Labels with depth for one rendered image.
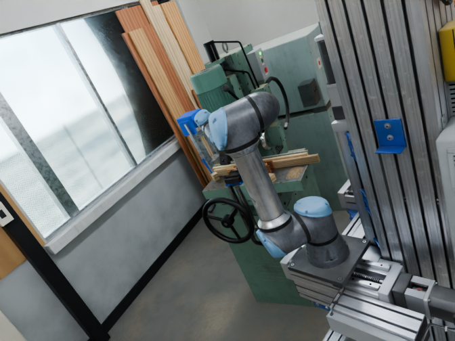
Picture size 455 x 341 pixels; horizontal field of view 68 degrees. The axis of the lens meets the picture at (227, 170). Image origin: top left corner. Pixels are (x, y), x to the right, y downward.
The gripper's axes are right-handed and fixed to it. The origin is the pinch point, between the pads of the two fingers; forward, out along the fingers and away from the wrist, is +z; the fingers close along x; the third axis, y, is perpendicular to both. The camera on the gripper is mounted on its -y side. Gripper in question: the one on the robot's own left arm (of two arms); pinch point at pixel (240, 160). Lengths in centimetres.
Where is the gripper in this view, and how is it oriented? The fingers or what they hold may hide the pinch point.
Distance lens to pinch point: 169.3
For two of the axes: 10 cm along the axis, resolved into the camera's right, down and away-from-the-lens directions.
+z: 5.3, 4.8, 7.0
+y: 1.8, -8.7, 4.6
